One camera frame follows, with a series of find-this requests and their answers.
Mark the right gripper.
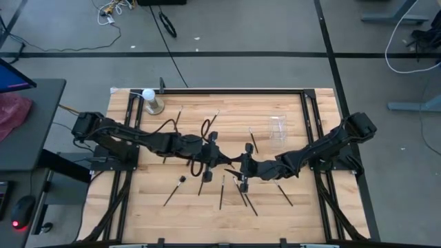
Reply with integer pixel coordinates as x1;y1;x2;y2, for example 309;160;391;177
223;143;262;194

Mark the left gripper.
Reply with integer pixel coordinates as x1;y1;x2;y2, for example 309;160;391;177
201;131;235;183

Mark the clear acrylic brush holder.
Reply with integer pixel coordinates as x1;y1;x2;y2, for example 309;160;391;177
163;175;187;207
268;115;288;149

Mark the white bulb lamp, brass base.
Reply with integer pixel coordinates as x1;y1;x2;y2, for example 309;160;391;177
141;88;165;116

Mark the black box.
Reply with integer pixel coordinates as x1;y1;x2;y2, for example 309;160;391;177
136;0;187;7

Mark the blue-grey desk foot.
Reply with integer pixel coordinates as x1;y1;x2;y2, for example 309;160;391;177
387;94;441;112
360;0;430;25

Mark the black office desk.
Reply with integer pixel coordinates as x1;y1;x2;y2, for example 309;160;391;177
0;78;92;248

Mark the black computer mouse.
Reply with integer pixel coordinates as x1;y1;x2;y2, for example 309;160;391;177
10;194;37;231

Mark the pink cloth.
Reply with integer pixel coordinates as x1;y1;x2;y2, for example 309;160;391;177
0;92;34;143

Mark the computer monitor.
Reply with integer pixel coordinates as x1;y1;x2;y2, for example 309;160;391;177
0;57;38;94

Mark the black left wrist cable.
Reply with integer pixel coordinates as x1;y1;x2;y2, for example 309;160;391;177
190;118;212;178

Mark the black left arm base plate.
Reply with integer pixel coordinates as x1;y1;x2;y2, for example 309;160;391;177
90;144;141;172

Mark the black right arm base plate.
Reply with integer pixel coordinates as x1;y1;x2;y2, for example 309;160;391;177
305;143;358;172

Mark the long black floor cable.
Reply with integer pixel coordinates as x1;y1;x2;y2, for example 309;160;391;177
147;5;189;89

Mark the white lamp cable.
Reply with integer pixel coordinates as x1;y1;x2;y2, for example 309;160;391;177
110;87;145;99

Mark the black coiled cable loop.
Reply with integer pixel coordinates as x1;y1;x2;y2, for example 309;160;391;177
158;11;178;39

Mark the yellow cable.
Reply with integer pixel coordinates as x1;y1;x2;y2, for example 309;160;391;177
57;104;82;116

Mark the thin black desk cable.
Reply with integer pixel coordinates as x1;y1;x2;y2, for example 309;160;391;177
51;122;74;132

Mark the white cable bundle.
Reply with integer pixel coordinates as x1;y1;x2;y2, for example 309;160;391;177
91;0;135;27

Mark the white floor cable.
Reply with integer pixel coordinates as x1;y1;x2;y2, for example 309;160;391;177
384;0;441;74

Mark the thin black floor cable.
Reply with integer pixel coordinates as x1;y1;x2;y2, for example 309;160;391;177
0;20;122;52

